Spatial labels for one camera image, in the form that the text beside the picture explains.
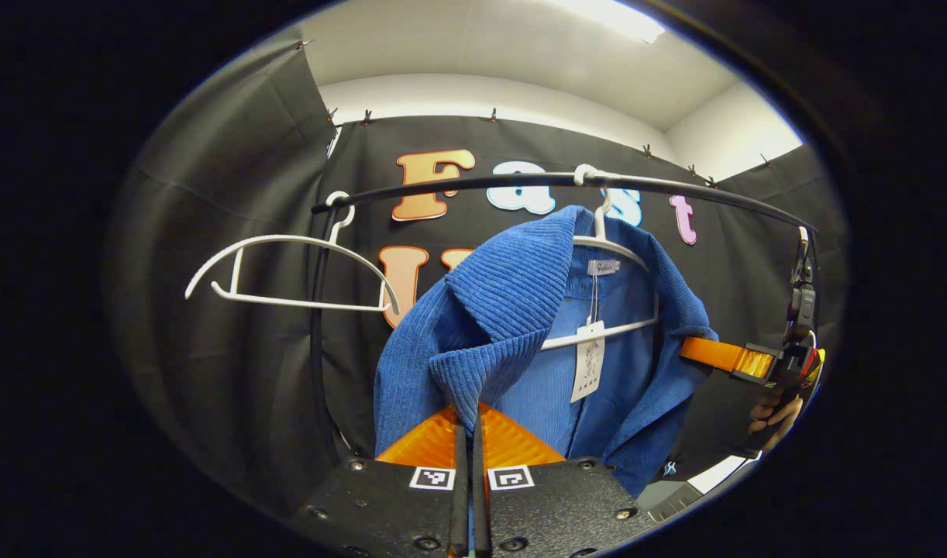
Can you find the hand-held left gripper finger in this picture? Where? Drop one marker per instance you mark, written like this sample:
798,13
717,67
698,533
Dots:
479,496
460,496

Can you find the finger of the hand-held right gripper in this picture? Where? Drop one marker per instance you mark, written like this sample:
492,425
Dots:
721,354

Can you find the white hanger with trouser bar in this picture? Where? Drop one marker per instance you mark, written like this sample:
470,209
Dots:
600,225
303,302

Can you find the white paper hang tag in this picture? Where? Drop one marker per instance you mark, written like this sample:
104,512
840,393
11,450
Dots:
587,364

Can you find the black backdrop cloth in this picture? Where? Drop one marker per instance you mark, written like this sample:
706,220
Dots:
233,364

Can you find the row of small backdrop clips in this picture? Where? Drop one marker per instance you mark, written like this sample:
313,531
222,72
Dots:
492,116

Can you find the black clothes rail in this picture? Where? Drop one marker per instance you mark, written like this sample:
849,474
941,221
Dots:
442,188

